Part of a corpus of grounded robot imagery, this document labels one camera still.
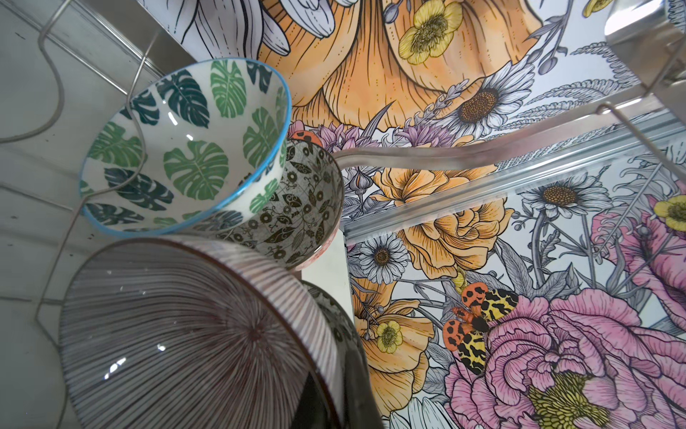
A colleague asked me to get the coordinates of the two-tier steel dish rack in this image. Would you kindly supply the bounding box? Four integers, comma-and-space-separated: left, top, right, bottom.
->
1, 1, 685, 428

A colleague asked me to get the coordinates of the pink ribbed glass bowl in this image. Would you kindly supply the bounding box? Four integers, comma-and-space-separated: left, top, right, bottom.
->
59, 236, 345, 428

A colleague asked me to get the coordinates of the black white floral bowl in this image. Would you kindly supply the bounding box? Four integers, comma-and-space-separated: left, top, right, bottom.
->
301, 281, 369, 376
215, 140, 344, 270

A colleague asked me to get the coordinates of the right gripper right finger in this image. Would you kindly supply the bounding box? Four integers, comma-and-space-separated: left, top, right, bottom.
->
344, 345, 383, 429

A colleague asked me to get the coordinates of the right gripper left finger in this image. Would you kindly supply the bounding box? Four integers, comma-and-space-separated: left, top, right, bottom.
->
290, 371, 340, 428

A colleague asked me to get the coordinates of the green leaf pattern bowl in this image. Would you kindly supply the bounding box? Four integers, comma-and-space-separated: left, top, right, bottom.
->
80, 58, 292, 238

